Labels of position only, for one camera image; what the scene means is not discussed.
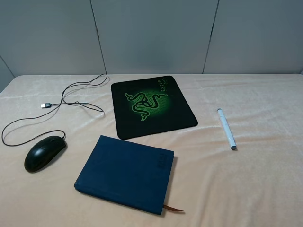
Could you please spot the white marker pen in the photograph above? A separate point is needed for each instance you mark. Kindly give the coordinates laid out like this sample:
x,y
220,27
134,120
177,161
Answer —
x,y
227,129

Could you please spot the black computer mouse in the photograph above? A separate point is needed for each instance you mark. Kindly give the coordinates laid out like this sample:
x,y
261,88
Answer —
x,y
43,152

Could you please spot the black green Razer mouse pad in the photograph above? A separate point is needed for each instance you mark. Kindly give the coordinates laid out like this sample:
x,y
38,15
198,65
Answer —
x,y
149,106

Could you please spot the dark blue notebook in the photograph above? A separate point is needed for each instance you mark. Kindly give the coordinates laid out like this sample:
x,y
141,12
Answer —
x,y
127,173

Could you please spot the brown ribbon bookmark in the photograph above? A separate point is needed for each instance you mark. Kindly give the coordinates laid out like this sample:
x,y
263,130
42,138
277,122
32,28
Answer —
x,y
171,208

